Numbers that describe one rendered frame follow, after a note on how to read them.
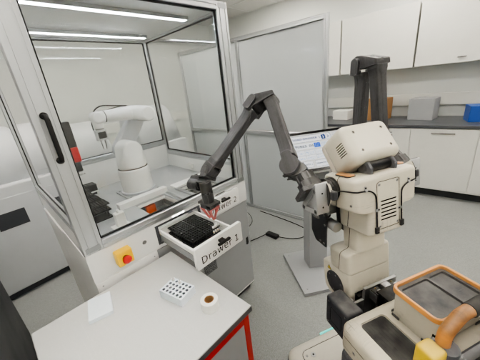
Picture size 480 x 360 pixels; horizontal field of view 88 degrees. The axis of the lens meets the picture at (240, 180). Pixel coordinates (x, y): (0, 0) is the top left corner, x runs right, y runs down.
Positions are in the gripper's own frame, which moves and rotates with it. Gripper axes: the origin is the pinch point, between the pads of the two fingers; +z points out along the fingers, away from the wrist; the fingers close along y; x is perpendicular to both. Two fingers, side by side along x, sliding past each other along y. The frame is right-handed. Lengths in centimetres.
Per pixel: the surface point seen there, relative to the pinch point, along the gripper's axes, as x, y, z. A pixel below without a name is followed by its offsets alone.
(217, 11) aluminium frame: 46, -24, -96
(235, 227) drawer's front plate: 5.5, 9.9, 5.5
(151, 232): -22.8, -23.2, 4.5
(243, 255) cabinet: 37, -25, 61
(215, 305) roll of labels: -25.3, 28.1, 16.5
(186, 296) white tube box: -29.8, 15.2, 16.5
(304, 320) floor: 43, 22, 99
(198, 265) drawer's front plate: -18.8, 10.5, 11.1
